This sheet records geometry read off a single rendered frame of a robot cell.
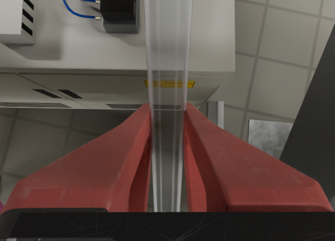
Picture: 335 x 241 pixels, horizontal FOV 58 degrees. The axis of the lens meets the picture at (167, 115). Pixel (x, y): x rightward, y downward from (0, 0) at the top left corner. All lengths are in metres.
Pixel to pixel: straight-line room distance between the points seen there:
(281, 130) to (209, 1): 0.72
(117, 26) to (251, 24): 0.80
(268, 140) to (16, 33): 0.88
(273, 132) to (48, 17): 0.85
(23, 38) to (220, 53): 0.29
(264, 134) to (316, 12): 0.50
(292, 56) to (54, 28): 0.90
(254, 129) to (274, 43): 0.33
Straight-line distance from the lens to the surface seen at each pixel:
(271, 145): 1.13
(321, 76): 0.19
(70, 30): 0.51
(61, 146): 1.14
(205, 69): 0.47
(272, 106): 1.15
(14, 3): 0.50
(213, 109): 0.77
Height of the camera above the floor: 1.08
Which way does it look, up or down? 85 degrees down
